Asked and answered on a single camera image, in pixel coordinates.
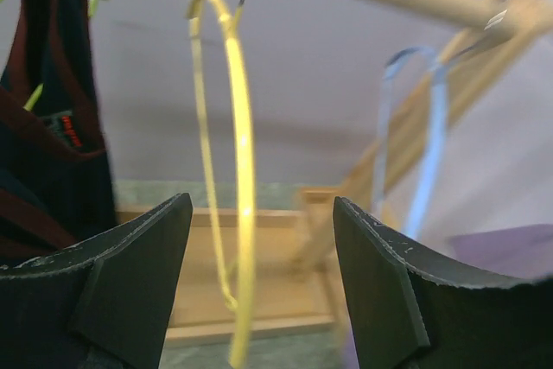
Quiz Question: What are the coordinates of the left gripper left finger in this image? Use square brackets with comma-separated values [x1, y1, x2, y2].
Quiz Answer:
[1, 193, 193, 368]

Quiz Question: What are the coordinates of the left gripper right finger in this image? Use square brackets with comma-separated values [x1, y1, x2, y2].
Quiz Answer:
[332, 195, 553, 369]

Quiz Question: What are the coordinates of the yellow clothes hanger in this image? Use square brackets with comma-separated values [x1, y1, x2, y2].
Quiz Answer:
[187, 0, 257, 368]

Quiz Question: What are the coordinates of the navy maroon tank top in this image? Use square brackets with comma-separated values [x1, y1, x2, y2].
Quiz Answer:
[1, 0, 117, 266]

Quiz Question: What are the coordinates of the light blue plastic hanger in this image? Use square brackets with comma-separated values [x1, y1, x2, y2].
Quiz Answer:
[372, 10, 506, 240]

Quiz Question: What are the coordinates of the wooden clothes rack centre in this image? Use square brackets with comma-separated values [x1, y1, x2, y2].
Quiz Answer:
[116, 0, 553, 348]

